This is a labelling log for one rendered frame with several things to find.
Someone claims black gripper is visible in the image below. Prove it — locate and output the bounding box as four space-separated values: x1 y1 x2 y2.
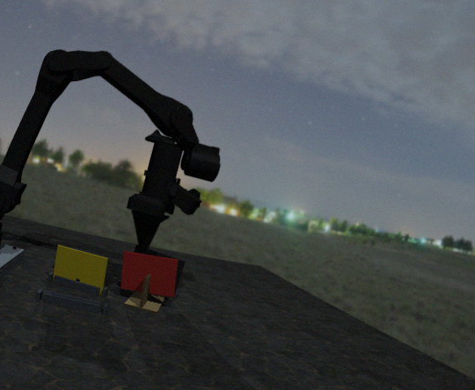
127 166 177 251

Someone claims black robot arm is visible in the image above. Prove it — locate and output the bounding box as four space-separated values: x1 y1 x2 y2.
0 50 221 220

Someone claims yellow flat board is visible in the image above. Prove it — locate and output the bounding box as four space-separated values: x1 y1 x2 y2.
52 245 108 295

